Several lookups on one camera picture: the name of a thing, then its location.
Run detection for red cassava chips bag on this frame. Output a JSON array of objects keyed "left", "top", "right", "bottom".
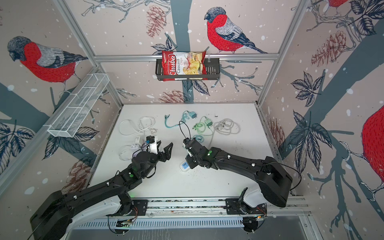
[{"left": 162, "top": 51, "right": 207, "bottom": 81}]

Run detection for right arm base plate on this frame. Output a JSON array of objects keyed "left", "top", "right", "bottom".
[{"left": 224, "top": 198, "right": 267, "bottom": 216}]

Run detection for white power strip blue outlets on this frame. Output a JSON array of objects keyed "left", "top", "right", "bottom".
[{"left": 180, "top": 161, "right": 191, "bottom": 173}]

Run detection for green charger adapter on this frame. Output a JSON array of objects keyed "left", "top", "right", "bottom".
[{"left": 204, "top": 119, "right": 213, "bottom": 128}]

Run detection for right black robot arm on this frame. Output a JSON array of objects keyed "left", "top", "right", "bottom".
[{"left": 183, "top": 138, "right": 293, "bottom": 208}]

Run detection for white wire mesh basket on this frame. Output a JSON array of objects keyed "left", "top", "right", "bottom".
[{"left": 48, "top": 73, "right": 110, "bottom": 138}]

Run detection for purple socket white cord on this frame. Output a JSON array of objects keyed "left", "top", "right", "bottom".
[{"left": 118, "top": 116, "right": 157, "bottom": 136}]

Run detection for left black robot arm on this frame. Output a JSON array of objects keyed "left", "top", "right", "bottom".
[{"left": 30, "top": 143, "right": 173, "bottom": 240}]

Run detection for teal multi-head cable left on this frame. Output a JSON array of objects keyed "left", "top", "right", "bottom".
[{"left": 163, "top": 112, "right": 189, "bottom": 130}]

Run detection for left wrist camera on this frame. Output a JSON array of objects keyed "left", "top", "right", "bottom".
[{"left": 146, "top": 136, "right": 158, "bottom": 155}]

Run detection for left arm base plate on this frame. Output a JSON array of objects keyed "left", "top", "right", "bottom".
[{"left": 112, "top": 199, "right": 149, "bottom": 217}]

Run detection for black wall basket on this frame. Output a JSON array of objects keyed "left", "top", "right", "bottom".
[{"left": 155, "top": 58, "right": 221, "bottom": 82}]

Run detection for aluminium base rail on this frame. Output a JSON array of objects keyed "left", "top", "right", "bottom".
[{"left": 61, "top": 196, "right": 310, "bottom": 219}]

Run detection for teal charger adapter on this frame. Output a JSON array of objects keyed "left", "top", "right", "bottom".
[{"left": 188, "top": 112, "right": 197, "bottom": 119}]

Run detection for grey power strip cord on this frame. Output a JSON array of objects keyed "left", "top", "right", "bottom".
[{"left": 209, "top": 118, "right": 241, "bottom": 148}]

